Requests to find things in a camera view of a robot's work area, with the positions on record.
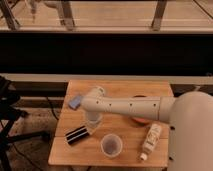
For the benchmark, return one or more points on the translucent pale pusher tool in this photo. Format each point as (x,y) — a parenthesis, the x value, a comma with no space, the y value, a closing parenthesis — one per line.
(92,127)

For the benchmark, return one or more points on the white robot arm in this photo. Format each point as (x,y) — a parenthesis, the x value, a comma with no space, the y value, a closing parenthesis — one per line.
(189,116)

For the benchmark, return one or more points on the blue sponge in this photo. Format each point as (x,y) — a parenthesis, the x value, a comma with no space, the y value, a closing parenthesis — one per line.
(75,102)

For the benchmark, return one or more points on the clear plastic cup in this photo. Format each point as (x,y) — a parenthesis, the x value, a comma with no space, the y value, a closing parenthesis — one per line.
(111,145)

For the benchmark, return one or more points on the orange bowl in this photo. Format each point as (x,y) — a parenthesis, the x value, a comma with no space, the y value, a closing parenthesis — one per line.
(140,120)

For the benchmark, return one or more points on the white squeeze bottle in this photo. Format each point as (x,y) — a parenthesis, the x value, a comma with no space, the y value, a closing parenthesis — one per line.
(151,141)

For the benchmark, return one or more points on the black stand at left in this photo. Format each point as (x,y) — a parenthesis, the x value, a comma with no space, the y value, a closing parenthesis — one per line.
(11,115)

